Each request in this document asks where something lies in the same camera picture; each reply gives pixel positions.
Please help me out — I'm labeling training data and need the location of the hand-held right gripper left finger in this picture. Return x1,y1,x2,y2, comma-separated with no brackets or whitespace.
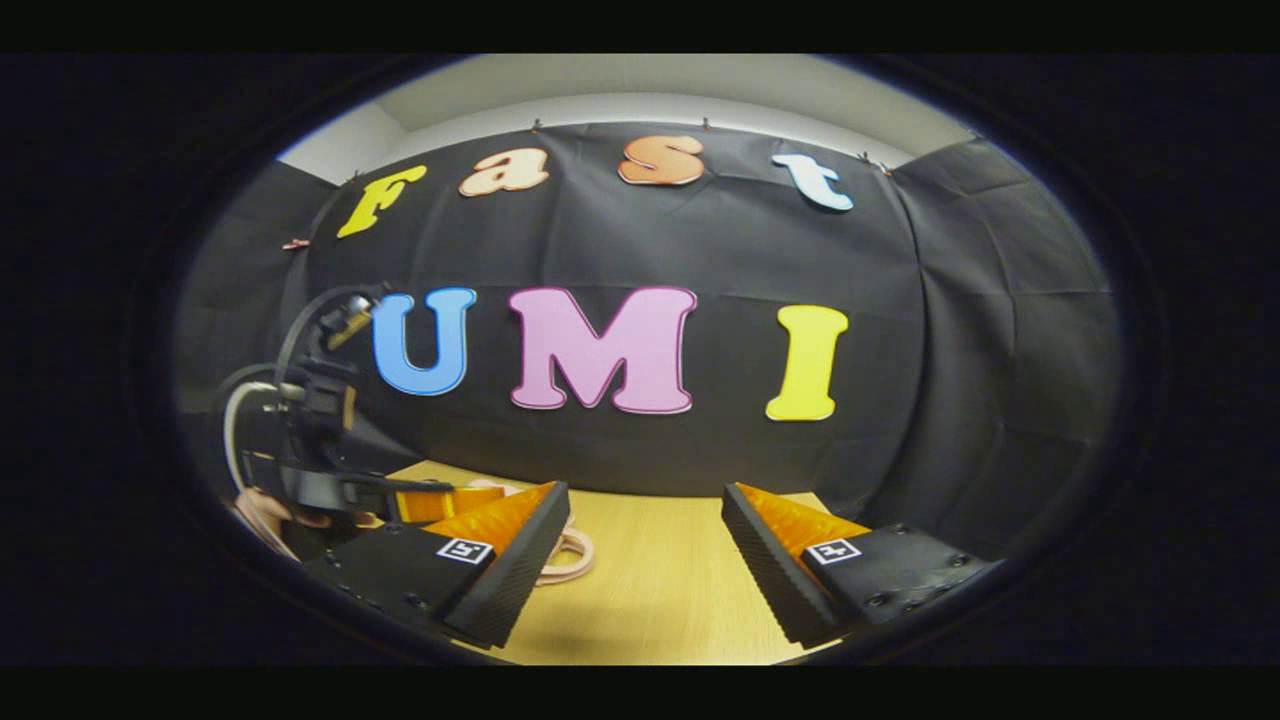
303,480,571,649

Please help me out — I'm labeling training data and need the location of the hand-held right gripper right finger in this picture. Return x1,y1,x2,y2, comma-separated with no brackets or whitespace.
721,482,1004,649

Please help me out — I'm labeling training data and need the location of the pale pink suitcase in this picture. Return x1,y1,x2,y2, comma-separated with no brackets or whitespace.
233,478,597,588

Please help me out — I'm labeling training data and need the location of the black cable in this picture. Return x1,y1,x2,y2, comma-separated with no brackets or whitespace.
272,284,386,386

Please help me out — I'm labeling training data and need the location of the grey cable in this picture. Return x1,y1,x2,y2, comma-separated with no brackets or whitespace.
222,380,306,496

